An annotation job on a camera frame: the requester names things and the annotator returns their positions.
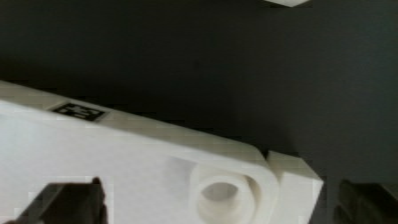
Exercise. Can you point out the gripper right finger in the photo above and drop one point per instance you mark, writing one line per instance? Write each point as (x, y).
(366, 203)

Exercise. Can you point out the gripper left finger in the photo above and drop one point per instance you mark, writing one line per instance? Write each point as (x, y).
(67, 204)

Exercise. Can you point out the white desk top tray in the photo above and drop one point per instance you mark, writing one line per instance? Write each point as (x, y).
(183, 177)

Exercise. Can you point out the white desk leg inner right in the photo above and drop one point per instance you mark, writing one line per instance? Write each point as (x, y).
(288, 3)

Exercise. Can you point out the white U-shaped fence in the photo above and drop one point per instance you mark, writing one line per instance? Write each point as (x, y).
(300, 186)

